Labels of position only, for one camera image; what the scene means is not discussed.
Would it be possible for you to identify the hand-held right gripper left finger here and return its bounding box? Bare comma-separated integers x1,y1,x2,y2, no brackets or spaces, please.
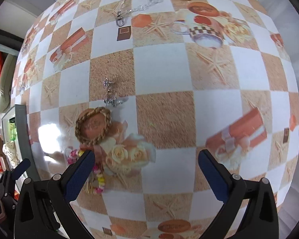
14,150,96,239

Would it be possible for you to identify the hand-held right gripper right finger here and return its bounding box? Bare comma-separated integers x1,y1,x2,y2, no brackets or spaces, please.
198,150,281,239

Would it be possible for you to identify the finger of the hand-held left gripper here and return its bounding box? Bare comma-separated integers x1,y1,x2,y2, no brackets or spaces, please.
0,158,31,187

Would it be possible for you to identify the cream polka dot scrunchie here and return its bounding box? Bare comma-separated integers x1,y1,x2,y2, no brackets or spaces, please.
2,142,19,166

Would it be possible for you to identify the colourful bead bracelet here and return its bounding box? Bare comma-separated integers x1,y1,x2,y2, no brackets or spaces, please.
66,147,107,195

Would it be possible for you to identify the green translucent bracelet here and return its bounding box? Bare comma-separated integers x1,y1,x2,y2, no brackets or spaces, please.
9,118,17,141

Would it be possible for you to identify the grey jewelry box white lining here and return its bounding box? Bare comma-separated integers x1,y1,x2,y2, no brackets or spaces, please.
1,104,34,177

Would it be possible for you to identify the beige leather sofa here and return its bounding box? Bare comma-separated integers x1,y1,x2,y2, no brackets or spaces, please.
0,50,18,114

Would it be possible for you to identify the silver charm earring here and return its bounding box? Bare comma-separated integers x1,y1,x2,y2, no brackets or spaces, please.
102,78,129,107

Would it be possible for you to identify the checkered printed tablecloth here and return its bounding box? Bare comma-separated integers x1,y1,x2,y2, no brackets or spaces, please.
11,0,299,239

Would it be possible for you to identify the brown braided bracelet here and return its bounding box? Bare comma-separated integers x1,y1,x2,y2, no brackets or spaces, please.
75,107,112,145

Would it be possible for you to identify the clear chain with silver clasp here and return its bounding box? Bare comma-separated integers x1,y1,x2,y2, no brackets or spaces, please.
115,0,171,28

